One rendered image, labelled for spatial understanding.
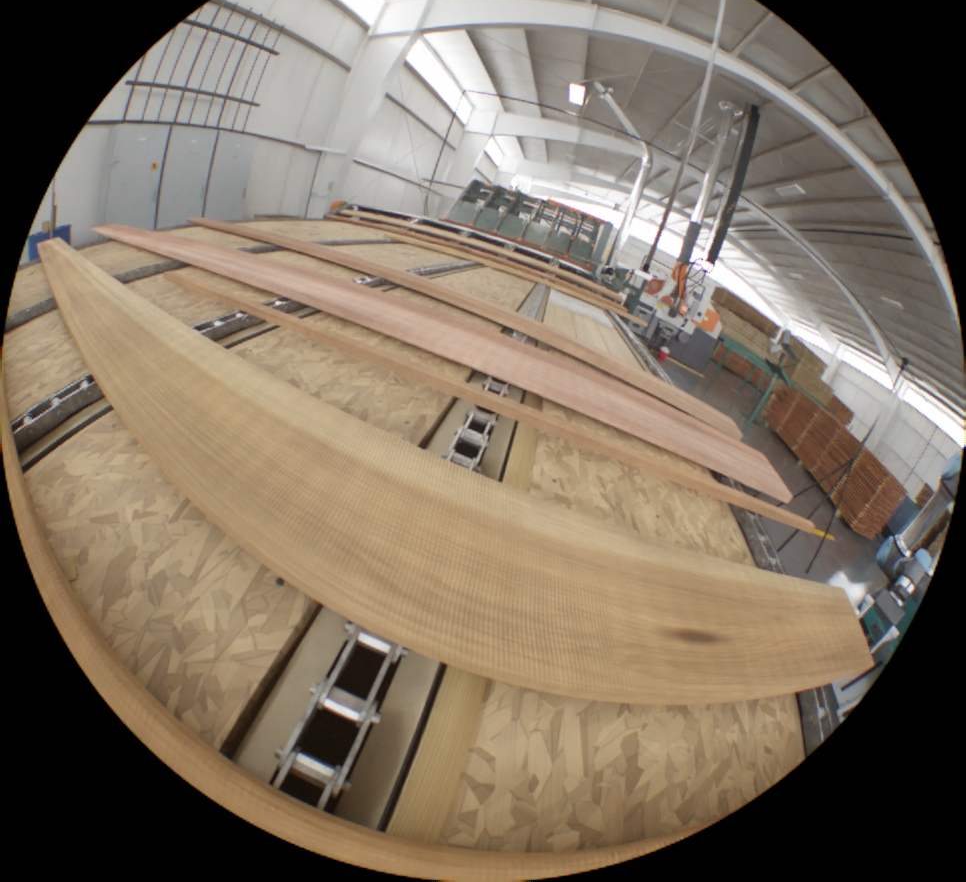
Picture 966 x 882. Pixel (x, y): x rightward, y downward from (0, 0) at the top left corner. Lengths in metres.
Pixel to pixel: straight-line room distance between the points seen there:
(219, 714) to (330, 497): 0.23
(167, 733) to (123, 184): 4.99
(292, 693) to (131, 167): 5.05
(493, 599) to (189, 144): 5.45
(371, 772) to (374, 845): 0.08
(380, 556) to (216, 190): 5.60
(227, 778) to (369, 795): 0.11
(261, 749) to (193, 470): 0.26
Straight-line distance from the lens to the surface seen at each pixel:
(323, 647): 0.32
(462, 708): 0.33
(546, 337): 1.07
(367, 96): 7.92
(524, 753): 0.32
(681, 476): 0.67
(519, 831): 0.33
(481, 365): 0.69
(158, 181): 5.23
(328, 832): 0.26
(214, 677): 0.32
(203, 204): 5.69
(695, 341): 8.39
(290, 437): 0.39
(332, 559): 0.29
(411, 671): 0.32
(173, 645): 0.34
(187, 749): 0.28
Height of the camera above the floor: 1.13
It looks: 28 degrees down
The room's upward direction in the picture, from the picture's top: 20 degrees clockwise
